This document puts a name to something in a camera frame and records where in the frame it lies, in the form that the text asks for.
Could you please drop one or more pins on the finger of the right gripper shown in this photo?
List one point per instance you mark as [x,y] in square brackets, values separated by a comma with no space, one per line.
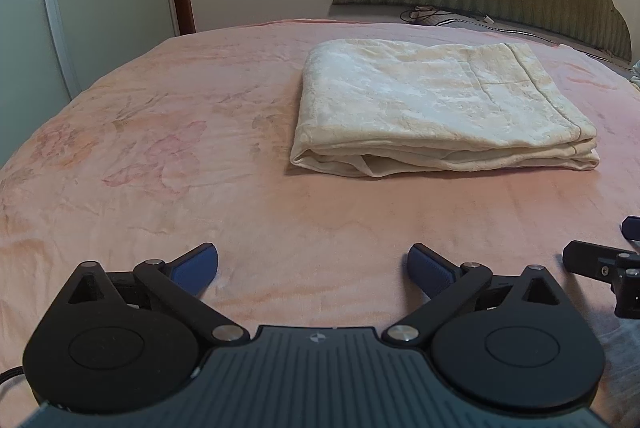
[630,228]
[597,262]

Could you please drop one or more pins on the grey striped mattress sheet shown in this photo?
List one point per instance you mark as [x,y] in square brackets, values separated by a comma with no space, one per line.
[433,16]

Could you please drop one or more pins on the cream white pants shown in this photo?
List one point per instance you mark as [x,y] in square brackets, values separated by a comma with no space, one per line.
[377,108]

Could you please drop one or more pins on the patterned white pillow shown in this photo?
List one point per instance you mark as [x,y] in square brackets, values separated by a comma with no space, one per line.
[635,75]

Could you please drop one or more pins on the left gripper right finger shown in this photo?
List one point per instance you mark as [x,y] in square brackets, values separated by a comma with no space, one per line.
[450,289]

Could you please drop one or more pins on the pink bed blanket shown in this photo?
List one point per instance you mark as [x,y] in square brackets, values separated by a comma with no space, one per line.
[190,144]

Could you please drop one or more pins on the white wardrobe door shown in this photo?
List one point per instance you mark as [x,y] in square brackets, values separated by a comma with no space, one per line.
[52,50]

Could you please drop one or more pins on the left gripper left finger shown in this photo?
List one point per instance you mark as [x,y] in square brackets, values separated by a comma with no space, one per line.
[177,286]

